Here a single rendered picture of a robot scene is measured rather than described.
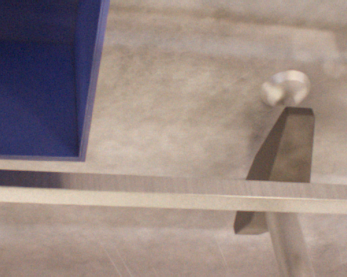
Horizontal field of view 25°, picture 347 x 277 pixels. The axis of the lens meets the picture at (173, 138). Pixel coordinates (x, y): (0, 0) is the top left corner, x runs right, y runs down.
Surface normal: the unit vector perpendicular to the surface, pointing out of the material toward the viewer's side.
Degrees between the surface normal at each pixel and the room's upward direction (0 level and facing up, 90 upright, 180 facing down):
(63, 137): 90
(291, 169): 28
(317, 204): 0
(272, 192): 90
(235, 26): 0
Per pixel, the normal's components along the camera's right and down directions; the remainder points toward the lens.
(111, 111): 0.12, 0.73
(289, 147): 0.20, 0.33
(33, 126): 0.18, -0.68
